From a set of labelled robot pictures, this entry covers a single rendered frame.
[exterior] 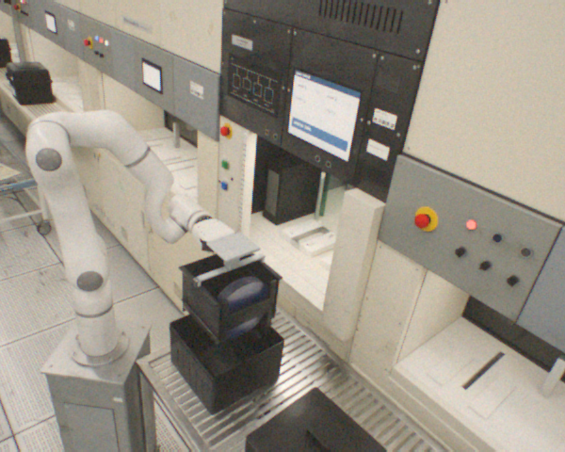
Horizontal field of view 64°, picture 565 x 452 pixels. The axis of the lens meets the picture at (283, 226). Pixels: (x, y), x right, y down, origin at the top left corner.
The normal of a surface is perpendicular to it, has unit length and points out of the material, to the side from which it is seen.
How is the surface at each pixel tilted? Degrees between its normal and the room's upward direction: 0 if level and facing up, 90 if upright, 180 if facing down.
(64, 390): 90
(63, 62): 90
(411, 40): 90
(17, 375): 0
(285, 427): 0
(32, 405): 0
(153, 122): 90
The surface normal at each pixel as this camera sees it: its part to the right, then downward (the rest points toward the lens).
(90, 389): -0.08, 0.51
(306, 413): 0.10, -0.85
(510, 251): -0.76, 0.27
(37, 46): 0.65, 0.45
